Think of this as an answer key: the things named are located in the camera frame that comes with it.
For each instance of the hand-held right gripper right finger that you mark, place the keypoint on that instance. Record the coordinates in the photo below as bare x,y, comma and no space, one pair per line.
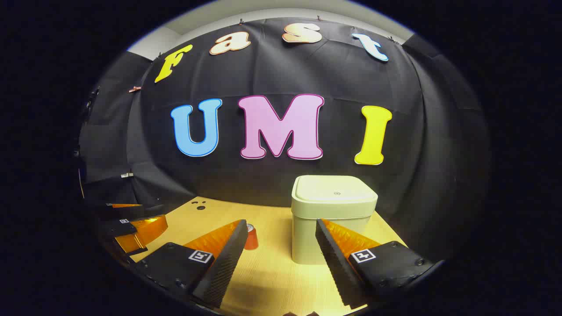
336,263

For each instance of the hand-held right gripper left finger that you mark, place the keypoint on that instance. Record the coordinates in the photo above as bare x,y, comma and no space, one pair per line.
224,267

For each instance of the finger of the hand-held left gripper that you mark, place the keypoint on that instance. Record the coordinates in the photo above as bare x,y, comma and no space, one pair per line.
127,211
145,232

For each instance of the red pop can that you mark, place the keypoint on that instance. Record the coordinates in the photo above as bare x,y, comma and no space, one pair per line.
252,239

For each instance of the pale green desktop garbage bin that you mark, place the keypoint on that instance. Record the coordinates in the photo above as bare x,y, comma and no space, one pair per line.
329,206

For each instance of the wooden desktop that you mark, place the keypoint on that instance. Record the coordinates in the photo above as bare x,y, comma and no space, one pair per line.
272,272

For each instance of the copper cloth clip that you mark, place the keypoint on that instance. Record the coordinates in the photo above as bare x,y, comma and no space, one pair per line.
135,89

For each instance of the black backdrop cloth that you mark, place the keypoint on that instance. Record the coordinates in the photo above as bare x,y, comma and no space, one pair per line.
333,79

